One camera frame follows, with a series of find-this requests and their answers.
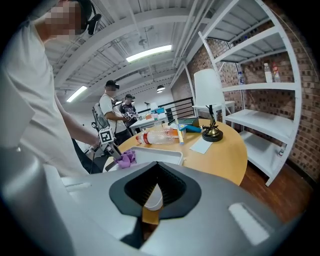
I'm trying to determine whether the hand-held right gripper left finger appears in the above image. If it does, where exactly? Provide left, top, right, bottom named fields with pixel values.
left=44, top=161, right=159, bottom=256

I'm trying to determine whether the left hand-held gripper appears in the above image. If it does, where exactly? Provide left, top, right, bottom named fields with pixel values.
left=89, top=126, right=123, bottom=161

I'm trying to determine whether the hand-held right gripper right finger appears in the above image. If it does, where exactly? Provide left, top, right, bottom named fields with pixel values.
left=142, top=161, right=303, bottom=256

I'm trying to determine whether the purple cloth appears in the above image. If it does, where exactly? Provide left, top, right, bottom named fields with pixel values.
left=114, top=149, right=138, bottom=170

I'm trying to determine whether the grey tray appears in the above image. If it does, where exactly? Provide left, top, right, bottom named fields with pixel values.
left=129, top=146, right=185, bottom=166

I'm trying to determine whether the person's left forearm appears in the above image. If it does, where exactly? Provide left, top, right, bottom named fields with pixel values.
left=56, top=96, right=101, bottom=150

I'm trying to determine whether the long white desk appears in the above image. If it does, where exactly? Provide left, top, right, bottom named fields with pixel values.
left=129, top=113, right=169, bottom=135

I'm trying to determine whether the large clear bottle red label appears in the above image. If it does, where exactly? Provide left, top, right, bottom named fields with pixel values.
left=135, top=129, right=180, bottom=145

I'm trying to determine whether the small clear bottle green label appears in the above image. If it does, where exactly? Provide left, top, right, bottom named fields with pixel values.
left=153, top=112, right=163, bottom=129

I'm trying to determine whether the blue and yellow stick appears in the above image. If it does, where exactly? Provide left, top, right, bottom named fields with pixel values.
left=174, top=118, right=186, bottom=146

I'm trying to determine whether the white paper sheet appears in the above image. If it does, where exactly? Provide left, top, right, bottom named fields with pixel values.
left=189, top=136, right=213, bottom=155

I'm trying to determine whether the ceiling tube light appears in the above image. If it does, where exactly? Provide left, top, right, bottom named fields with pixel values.
left=66, top=85, right=88, bottom=103
left=125, top=44, right=173, bottom=63

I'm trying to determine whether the black railing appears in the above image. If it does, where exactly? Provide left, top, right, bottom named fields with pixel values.
left=137, top=96, right=195, bottom=121

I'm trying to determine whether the dark green box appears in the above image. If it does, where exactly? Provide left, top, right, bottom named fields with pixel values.
left=176, top=116, right=200, bottom=128

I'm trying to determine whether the blue tool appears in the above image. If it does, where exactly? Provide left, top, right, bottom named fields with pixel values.
left=178, top=123, right=202, bottom=134

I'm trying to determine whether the white metal shelf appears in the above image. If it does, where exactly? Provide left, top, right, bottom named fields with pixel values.
left=198, top=0, right=303, bottom=187

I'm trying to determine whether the person's pale t-shirt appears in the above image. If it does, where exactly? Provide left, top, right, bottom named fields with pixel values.
left=0, top=21, right=90, bottom=177

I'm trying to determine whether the small white desk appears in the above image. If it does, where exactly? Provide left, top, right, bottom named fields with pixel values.
left=192, top=100, right=236, bottom=124

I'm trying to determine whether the black round object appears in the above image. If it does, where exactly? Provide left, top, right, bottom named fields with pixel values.
left=193, top=68, right=226, bottom=143

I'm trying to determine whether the person's head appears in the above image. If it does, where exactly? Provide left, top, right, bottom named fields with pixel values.
left=32, top=0, right=93, bottom=43

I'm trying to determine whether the white bottle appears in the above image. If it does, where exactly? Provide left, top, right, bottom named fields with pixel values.
left=263, top=62, right=273, bottom=83

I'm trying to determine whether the clear bottle red cap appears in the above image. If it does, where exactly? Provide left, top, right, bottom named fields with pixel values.
left=272, top=62, right=281, bottom=83

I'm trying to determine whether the black head-mounted camera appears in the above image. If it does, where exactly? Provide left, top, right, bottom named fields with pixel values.
left=74, top=0, right=103, bottom=36

